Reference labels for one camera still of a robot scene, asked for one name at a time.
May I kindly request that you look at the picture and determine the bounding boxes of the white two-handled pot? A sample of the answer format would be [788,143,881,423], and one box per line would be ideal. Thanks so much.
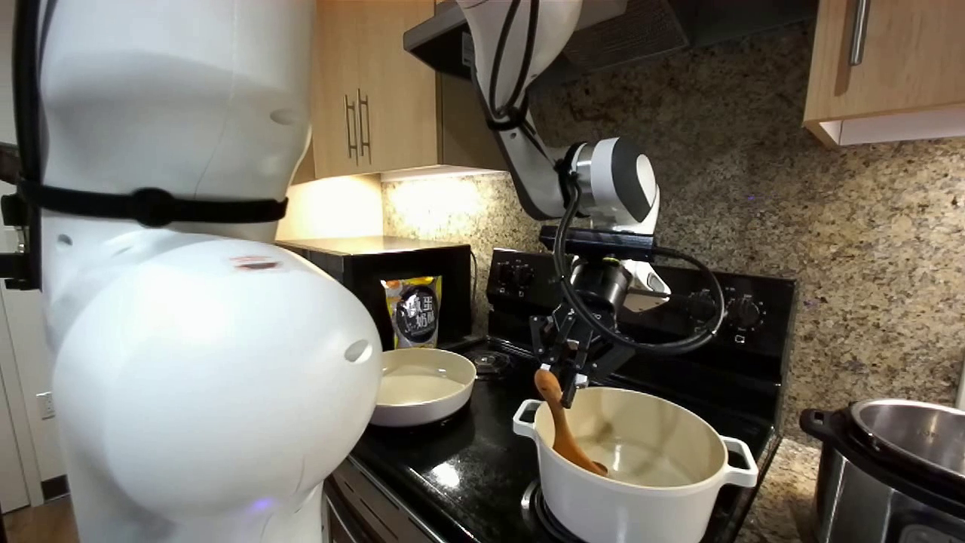
[511,388,759,543]

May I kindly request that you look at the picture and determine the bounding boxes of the white panelled door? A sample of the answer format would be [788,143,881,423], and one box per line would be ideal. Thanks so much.
[0,284,63,517]

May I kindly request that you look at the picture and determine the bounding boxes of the light wood upper cabinet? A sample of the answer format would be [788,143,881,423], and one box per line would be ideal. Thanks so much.
[291,0,506,188]

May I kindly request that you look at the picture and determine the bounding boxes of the yellow black chip bag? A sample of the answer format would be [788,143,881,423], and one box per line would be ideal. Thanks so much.
[381,275,446,351]

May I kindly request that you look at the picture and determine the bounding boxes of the wood upper cabinet steel handles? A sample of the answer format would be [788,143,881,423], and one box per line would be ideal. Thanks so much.
[798,0,965,151]

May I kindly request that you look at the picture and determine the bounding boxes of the black cable band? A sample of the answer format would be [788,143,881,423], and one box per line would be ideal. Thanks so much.
[0,0,294,297]

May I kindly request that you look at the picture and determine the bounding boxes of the dark range hood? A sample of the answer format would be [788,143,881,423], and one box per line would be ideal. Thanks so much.
[402,0,696,85]

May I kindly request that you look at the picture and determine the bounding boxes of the steel cabinet bar handle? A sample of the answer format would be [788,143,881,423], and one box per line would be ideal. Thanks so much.
[844,0,874,70]

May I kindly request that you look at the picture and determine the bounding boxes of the white frying pan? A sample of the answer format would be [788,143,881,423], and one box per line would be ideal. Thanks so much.
[371,343,481,431]

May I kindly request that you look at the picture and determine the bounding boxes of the steel black pressure cooker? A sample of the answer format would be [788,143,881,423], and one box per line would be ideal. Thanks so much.
[798,396,965,543]

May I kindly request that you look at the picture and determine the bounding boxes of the wooden spatula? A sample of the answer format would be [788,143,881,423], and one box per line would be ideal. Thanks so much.
[530,365,611,481]

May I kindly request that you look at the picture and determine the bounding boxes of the black electric stove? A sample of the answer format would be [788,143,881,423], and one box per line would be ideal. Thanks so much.
[327,247,798,543]

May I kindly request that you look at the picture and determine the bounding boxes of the black microwave oven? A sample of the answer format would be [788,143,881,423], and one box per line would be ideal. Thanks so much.
[281,237,476,353]

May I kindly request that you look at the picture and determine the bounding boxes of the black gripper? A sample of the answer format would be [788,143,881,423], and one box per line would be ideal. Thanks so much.
[528,286,639,411]

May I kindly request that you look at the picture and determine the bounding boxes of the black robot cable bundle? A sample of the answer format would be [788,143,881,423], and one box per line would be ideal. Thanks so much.
[550,166,731,355]

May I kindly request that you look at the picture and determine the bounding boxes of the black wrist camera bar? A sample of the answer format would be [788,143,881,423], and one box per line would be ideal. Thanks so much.
[537,223,664,261]

